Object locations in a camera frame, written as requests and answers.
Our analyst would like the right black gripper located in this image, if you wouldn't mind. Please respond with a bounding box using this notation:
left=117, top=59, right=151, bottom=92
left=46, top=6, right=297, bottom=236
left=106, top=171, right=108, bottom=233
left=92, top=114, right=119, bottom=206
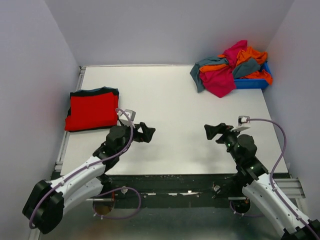
left=204, top=121, right=244, bottom=163

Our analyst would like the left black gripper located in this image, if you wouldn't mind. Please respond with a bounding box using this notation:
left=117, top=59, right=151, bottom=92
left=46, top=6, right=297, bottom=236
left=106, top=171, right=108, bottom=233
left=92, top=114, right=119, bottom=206
left=117, top=121, right=156, bottom=155

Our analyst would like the black t-shirt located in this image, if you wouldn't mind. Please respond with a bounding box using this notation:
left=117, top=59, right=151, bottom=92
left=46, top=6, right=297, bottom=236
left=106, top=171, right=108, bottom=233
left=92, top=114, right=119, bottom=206
left=65, top=88, right=120, bottom=133

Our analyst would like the red t-shirt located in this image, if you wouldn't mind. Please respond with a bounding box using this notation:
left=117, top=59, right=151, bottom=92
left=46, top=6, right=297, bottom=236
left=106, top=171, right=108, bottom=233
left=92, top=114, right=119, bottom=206
left=64, top=91, right=120, bottom=132

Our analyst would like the blue t-shirt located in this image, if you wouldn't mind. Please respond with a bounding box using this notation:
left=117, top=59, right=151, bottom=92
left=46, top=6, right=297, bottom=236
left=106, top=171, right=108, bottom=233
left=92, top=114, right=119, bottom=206
left=78, top=86, right=119, bottom=92

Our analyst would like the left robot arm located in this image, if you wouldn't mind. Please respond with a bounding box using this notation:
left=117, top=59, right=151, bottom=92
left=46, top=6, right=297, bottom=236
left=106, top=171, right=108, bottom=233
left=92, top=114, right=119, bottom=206
left=22, top=122, right=156, bottom=234

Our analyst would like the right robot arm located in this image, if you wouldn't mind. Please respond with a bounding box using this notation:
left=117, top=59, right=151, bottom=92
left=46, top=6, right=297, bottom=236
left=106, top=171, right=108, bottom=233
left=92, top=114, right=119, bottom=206
left=204, top=122, right=320, bottom=240

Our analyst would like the magenta t-shirt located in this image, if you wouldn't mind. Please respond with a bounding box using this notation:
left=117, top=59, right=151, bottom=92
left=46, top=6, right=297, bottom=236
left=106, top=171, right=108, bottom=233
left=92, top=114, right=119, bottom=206
left=199, top=40, right=248, bottom=98

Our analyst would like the blue plastic bin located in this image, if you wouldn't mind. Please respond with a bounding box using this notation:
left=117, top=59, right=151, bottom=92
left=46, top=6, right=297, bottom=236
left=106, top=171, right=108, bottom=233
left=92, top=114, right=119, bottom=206
left=234, top=59, right=273, bottom=90

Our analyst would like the grey-blue t-shirt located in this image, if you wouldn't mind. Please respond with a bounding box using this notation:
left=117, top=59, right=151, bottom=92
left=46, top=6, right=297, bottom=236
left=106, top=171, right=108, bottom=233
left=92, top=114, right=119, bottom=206
left=190, top=56, right=261, bottom=98

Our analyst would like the orange t-shirt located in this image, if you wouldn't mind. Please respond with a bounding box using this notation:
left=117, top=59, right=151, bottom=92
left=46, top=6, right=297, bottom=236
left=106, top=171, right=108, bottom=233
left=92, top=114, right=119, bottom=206
left=199, top=46, right=274, bottom=86

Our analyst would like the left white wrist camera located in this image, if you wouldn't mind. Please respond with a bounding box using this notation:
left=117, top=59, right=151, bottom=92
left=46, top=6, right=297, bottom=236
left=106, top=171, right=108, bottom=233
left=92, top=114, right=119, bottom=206
left=117, top=109, right=136, bottom=127

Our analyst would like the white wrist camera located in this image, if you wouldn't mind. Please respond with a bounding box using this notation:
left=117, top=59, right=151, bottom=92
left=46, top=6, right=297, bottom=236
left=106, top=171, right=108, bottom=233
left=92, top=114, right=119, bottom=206
left=117, top=109, right=136, bottom=127
left=231, top=115, right=251, bottom=133

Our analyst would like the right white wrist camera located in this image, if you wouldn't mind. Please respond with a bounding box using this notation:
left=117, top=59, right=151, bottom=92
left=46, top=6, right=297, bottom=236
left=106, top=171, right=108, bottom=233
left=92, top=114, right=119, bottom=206
left=231, top=115, right=251, bottom=133

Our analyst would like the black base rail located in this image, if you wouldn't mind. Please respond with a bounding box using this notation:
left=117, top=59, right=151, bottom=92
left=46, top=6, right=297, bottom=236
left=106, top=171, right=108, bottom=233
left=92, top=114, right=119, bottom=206
left=97, top=174, right=251, bottom=213

